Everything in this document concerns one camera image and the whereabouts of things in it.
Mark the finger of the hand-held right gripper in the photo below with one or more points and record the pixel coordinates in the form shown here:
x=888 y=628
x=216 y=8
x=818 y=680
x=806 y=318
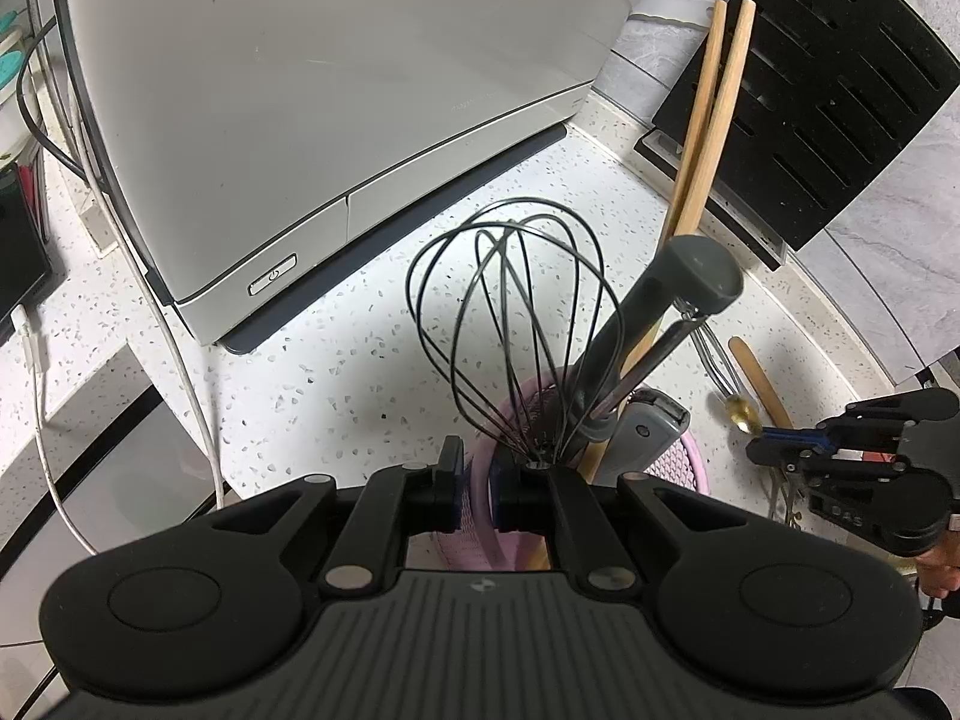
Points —
x=795 y=436
x=877 y=424

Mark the white teal container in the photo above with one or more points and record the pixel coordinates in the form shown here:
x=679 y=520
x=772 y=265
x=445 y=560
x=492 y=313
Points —
x=11 y=90

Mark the person's right hand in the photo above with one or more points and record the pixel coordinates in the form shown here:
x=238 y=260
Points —
x=945 y=566

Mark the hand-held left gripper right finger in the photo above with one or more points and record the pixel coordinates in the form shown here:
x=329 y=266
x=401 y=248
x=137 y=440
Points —
x=499 y=495

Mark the white countertop appliance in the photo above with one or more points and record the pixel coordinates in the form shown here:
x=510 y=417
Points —
x=300 y=90

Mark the black phone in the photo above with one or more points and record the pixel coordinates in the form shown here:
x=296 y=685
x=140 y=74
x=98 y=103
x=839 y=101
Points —
x=22 y=255

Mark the gold spoon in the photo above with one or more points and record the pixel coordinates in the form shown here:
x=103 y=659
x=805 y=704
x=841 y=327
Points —
x=742 y=414

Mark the dark metal utensil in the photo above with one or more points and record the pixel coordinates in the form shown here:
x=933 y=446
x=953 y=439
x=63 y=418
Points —
x=787 y=495

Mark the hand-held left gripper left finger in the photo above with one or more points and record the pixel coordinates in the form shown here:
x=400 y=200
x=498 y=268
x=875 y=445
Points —
x=454 y=480

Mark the pink mesh basket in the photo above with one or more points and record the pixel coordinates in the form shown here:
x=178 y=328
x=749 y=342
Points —
x=679 y=465

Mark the grey white kitchen gadget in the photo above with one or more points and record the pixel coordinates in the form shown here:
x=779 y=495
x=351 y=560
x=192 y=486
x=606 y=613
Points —
x=645 y=427

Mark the black knife block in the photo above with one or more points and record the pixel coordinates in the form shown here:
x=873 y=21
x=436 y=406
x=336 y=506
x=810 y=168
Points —
x=825 y=90

